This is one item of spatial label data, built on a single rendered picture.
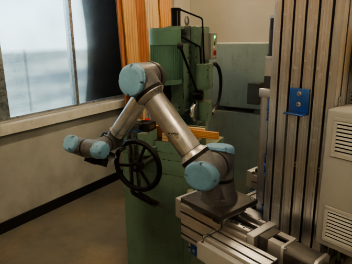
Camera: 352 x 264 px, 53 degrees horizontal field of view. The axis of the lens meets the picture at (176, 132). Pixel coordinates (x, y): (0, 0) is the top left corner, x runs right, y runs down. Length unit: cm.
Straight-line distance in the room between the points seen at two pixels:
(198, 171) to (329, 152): 43
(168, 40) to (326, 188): 113
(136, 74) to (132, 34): 236
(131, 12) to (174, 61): 172
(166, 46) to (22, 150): 159
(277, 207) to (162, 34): 106
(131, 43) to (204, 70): 157
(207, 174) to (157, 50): 95
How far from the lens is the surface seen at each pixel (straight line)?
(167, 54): 196
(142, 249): 232
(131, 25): 362
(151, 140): 195
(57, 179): 332
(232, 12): 445
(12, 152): 301
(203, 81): 214
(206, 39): 223
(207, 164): 122
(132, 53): 359
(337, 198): 126
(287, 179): 139
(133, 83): 127
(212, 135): 199
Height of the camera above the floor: 145
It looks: 15 degrees down
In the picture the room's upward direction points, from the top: 1 degrees counter-clockwise
